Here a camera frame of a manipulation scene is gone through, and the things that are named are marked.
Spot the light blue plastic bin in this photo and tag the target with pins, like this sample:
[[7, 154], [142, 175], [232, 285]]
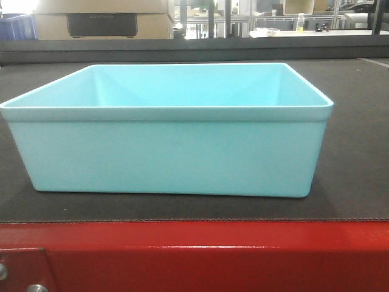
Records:
[[252, 129]]

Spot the black conveyor belt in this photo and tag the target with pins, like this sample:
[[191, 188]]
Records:
[[351, 179]]

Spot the white background table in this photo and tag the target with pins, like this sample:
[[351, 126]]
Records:
[[265, 32]]

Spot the yellow liquid bottle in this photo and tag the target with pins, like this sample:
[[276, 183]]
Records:
[[300, 22]]

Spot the blue crate in background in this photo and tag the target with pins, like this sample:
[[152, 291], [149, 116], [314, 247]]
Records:
[[16, 26]]

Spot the red conveyor frame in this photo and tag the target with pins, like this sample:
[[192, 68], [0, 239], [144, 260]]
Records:
[[196, 256]]

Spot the cardboard box with handle hole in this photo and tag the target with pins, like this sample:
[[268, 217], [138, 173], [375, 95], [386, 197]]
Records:
[[104, 20]]

